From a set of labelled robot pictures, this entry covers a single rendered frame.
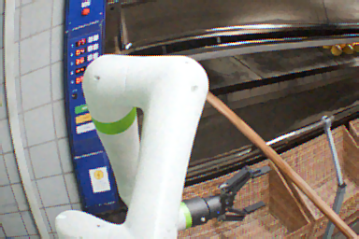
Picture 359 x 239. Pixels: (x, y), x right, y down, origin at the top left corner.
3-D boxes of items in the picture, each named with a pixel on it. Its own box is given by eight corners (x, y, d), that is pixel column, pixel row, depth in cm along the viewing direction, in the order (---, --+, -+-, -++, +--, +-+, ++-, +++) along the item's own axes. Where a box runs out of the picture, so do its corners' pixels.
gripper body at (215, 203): (197, 192, 170) (227, 183, 174) (197, 214, 174) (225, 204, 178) (209, 204, 164) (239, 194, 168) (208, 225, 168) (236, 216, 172)
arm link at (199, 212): (193, 233, 165) (193, 212, 161) (175, 216, 175) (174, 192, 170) (212, 228, 167) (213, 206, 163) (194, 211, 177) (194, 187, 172)
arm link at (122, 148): (102, 142, 145) (144, 123, 147) (87, 110, 152) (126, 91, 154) (132, 219, 172) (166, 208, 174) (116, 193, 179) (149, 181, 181)
